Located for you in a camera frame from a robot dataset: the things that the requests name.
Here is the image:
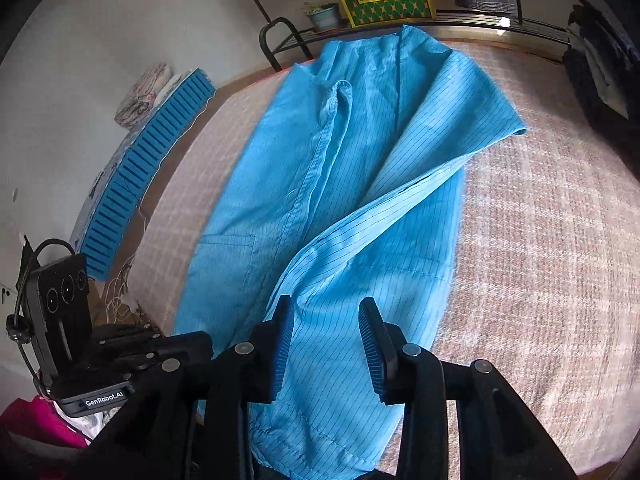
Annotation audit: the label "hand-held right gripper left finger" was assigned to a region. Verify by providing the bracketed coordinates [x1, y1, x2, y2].
[85, 295, 297, 480]

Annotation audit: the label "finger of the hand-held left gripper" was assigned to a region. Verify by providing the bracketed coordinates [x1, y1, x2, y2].
[112, 331, 213, 380]
[96, 324, 163, 350]

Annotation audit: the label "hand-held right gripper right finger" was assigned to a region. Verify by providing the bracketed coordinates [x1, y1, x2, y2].
[358, 297, 576, 480]

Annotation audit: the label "blue striped coat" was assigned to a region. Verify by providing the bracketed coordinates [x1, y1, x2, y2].
[172, 25, 528, 473]

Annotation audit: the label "person's left forearm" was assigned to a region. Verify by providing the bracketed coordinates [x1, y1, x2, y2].
[0, 396, 87, 450]

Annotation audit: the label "dark hanging clothes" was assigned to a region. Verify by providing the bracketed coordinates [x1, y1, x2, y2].
[564, 0, 640, 122]

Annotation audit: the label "person's left hand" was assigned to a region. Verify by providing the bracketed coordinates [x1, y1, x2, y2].
[52, 400, 108, 441]

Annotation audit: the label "pink plaid blanket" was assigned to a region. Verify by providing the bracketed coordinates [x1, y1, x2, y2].
[107, 42, 640, 476]

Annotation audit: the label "floral cloth bundle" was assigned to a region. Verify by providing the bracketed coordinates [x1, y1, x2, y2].
[114, 62, 187, 128]

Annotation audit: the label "teal plant pot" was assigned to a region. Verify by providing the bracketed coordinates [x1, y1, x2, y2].
[300, 2, 343, 33]

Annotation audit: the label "black metal shelf rack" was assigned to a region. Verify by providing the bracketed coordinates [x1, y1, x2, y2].
[225, 0, 573, 63]

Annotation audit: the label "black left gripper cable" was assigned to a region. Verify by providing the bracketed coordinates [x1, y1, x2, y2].
[5, 238, 77, 401]

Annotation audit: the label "white tangled cable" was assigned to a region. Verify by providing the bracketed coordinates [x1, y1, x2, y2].
[102, 255, 147, 327]

